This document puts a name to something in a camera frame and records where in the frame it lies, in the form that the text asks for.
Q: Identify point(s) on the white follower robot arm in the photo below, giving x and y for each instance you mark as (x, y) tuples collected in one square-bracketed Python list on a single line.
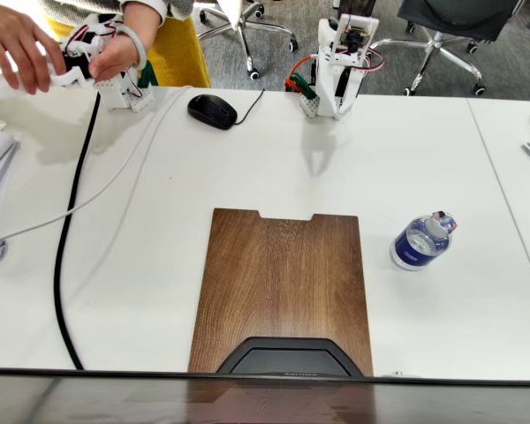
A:
[(324, 37)]

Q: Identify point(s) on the person's left hand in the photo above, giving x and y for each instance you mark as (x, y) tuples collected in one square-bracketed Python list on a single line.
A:
[(115, 55)]

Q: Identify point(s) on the person's right hand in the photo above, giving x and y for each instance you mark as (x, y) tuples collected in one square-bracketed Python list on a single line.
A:
[(13, 44)]

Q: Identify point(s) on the green table clamp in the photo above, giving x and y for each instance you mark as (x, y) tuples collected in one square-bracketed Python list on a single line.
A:
[(148, 77), (301, 85)]

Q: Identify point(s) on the dark brown bin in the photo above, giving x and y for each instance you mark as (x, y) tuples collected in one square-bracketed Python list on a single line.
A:
[(358, 6)]

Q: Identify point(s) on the white office chair chrome base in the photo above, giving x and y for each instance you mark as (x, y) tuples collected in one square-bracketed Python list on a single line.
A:
[(245, 44)]

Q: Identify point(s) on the black computer mouse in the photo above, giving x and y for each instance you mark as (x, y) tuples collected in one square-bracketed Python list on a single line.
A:
[(212, 111)]

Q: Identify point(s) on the black office chair chrome base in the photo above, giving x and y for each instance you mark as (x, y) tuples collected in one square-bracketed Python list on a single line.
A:
[(459, 13)]

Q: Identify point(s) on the yellow skirt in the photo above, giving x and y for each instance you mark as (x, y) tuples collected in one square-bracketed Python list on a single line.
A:
[(181, 53)]

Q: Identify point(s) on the brown wooden board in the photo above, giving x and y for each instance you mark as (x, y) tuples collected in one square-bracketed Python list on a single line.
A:
[(282, 274)]

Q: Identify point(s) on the black computer monitor with stand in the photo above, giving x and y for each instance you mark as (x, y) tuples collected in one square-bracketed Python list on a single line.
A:
[(291, 358)]

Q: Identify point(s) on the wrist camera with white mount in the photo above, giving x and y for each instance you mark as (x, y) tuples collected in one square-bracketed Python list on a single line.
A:
[(352, 40)]

